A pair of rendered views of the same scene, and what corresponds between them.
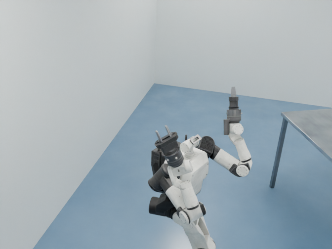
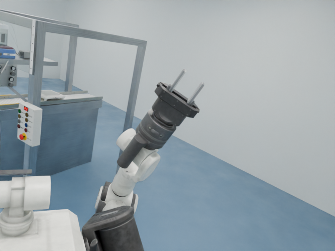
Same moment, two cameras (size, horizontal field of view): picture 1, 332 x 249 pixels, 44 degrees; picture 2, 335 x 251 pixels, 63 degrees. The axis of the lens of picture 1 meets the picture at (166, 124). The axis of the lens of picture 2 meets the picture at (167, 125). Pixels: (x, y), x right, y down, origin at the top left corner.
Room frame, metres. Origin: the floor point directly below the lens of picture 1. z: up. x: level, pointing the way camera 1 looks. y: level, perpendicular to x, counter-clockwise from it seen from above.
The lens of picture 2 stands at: (2.39, 0.28, 1.75)
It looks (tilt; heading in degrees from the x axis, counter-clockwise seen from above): 17 degrees down; 206
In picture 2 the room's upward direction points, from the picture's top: 13 degrees clockwise
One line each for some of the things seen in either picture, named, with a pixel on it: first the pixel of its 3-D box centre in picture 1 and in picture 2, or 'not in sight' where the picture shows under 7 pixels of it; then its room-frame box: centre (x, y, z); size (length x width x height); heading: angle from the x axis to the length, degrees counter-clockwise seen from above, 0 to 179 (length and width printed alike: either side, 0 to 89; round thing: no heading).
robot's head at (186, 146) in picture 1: (189, 146); (20, 198); (2.09, -0.14, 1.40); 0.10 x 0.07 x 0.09; 144
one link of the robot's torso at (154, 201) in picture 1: (171, 205); not in sight; (2.12, -0.06, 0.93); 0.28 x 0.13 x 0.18; 78
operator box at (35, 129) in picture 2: not in sight; (29, 124); (1.25, -1.29, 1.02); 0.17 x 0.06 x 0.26; 88
